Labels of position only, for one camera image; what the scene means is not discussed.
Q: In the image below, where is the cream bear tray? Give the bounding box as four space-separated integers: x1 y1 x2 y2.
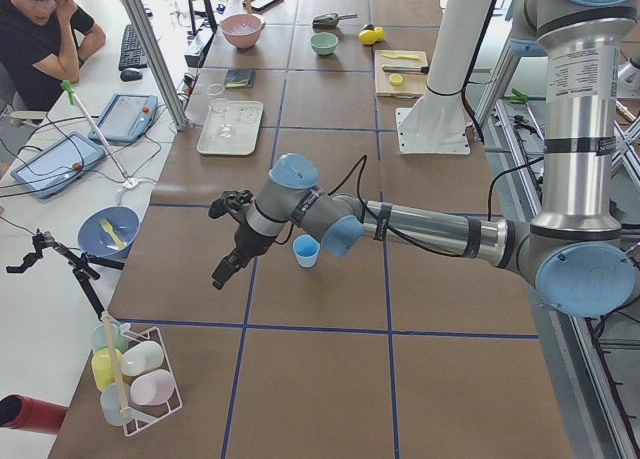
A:
196 99 264 156

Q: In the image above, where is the far blue teach pendant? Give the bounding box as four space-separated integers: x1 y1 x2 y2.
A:
96 93 159 143

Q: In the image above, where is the wooden cutting board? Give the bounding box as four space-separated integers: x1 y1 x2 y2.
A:
374 50 429 98

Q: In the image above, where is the blue teach pendant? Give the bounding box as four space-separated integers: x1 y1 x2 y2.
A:
96 93 159 143
10 132 106 199

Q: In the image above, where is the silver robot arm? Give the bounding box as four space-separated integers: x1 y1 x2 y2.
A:
209 0 639 318

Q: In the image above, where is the pale pink cup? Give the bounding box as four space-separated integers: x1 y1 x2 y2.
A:
130 369 176 406

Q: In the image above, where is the metal clamp rod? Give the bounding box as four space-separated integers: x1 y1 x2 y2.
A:
61 80 157 205

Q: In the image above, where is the pale blue cup on rack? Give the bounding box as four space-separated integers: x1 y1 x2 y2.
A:
100 383 130 426

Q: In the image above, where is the black camera tripod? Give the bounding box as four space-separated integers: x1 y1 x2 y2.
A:
5 229 126 321

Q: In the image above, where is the mint green bowl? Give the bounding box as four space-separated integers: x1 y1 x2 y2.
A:
310 32 339 56

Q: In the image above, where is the near blue teach pendant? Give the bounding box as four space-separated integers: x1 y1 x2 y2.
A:
10 132 106 199

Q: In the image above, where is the white cup on rack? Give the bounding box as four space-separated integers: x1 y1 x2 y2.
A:
120 340 164 377

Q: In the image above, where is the red fire extinguisher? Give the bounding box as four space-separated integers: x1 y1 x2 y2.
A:
1 394 68 435

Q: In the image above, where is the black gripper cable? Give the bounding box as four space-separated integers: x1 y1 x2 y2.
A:
274 153 471 258

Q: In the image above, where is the yellow plastic fork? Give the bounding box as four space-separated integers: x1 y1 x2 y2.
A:
99 218 125 250

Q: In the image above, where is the black handled steel knife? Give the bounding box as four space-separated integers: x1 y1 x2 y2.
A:
381 65 429 75

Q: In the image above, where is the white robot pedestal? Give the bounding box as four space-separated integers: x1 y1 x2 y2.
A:
397 0 496 155

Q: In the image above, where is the yellow plastic knife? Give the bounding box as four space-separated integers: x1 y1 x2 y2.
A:
381 53 422 61

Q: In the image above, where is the yellow cup on rack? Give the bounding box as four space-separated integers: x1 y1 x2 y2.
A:
91 347 115 392

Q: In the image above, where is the clear wine glass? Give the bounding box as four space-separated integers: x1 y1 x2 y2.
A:
206 83 235 138

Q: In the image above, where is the black computer keyboard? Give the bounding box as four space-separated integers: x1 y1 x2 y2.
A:
118 24 148 71

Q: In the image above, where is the seated person black shirt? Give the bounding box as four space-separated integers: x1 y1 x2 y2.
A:
1 0 106 111

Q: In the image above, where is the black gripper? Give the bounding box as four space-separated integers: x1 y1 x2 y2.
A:
208 190 274 290

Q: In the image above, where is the yellow lemon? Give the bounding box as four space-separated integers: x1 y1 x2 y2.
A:
358 29 378 46
374 26 385 42

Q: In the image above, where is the metal ice scoop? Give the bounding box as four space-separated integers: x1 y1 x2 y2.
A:
312 13 359 30

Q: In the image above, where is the light blue plastic cup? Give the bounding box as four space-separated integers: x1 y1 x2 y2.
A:
293 234 320 268

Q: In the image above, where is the black computer mouse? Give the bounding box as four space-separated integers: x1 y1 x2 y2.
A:
120 68 143 82

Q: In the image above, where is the grey folded cloth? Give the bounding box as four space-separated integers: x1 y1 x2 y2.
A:
223 68 256 89

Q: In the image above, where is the aluminium frame post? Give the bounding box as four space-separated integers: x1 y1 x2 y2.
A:
121 0 189 131

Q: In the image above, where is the half lemon slice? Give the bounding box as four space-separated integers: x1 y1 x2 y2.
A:
388 73 404 87

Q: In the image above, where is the large blue bowl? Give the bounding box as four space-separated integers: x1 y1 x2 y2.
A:
77 206 140 261

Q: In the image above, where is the green cup behind rack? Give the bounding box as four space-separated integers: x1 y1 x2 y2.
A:
91 321 130 354

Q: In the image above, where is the pink bowl of ice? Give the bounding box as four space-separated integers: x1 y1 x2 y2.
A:
220 14 266 49

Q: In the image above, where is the white wire cup rack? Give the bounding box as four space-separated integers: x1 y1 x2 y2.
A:
91 312 183 437

